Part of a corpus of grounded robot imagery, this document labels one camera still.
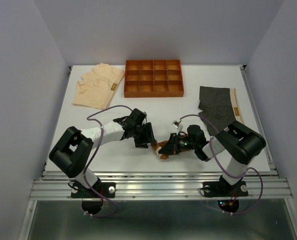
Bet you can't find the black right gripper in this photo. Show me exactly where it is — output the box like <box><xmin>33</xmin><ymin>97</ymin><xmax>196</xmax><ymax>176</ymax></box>
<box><xmin>158</xmin><ymin>132</ymin><xmax>197</xmax><ymax>155</ymax></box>

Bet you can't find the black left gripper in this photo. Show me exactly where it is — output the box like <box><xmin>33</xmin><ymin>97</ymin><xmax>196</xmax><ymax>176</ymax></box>
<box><xmin>131</xmin><ymin>122</ymin><xmax>157</xmax><ymax>149</ymax></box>

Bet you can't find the brown underwear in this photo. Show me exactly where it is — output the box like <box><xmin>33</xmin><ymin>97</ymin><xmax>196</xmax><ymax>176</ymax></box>
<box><xmin>151</xmin><ymin>140</ymin><xmax>188</xmax><ymax>160</ymax></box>

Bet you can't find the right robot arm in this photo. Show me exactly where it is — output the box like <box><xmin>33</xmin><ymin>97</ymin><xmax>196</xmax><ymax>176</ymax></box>
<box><xmin>154</xmin><ymin>121</ymin><xmax>266</xmax><ymax>198</ymax></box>

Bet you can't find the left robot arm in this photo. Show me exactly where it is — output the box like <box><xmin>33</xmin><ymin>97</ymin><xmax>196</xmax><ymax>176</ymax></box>
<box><xmin>48</xmin><ymin>108</ymin><xmax>156</xmax><ymax>197</ymax></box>

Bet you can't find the dark grey underwear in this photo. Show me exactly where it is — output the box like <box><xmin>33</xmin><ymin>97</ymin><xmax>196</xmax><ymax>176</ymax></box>
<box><xmin>198</xmin><ymin>86</ymin><xmax>245</xmax><ymax>136</ymax></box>

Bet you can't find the peach underwear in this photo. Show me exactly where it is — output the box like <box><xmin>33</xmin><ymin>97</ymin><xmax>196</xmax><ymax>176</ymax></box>
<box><xmin>73</xmin><ymin>63</ymin><xmax>125</xmax><ymax>110</ymax></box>

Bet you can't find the orange compartment tray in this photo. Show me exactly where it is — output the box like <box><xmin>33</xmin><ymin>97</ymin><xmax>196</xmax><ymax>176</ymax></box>
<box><xmin>124</xmin><ymin>59</ymin><xmax>184</xmax><ymax>98</ymax></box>

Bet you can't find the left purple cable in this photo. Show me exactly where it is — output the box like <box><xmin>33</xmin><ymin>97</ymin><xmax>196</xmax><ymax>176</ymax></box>
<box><xmin>82</xmin><ymin>105</ymin><xmax>149</xmax><ymax>218</ymax></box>

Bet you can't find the purple cable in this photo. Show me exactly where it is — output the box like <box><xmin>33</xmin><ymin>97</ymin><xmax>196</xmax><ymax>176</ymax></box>
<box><xmin>82</xmin><ymin>105</ymin><xmax>149</xmax><ymax>218</ymax></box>
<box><xmin>178</xmin><ymin>114</ymin><xmax>266</xmax><ymax>216</ymax></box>

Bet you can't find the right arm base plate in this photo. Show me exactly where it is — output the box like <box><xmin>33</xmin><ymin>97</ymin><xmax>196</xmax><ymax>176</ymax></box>
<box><xmin>202</xmin><ymin>181</ymin><xmax>249</xmax><ymax>198</ymax></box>

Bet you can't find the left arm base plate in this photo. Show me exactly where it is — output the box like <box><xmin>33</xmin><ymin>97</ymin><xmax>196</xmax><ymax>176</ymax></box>
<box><xmin>68</xmin><ymin>181</ymin><xmax>116</xmax><ymax>199</ymax></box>

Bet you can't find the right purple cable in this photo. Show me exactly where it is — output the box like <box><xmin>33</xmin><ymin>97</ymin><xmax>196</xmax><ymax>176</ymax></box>
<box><xmin>178</xmin><ymin>114</ymin><xmax>266</xmax><ymax>216</ymax></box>

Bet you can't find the aluminium right side rail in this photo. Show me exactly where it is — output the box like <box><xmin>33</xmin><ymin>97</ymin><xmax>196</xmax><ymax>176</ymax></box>
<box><xmin>239</xmin><ymin>65</ymin><xmax>280</xmax><ymax>178</ymax></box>

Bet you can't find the aluminium rail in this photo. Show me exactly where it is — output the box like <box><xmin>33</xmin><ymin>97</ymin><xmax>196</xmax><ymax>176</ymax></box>
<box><xmin>29</xmin><ymin>171</ymin><xmax>293</xmax><ymax>201</ymax></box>
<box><xmin>239</xmin><ymin>65</ymin><xmax>280</xmax><ymax>178</ymax></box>

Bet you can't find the aluminium front rail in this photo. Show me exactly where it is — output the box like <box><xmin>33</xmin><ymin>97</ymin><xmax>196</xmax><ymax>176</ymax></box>
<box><xmin>29</xmin><ymin>171</ymin><xmax>293</xmax><ymax>201</ymax></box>

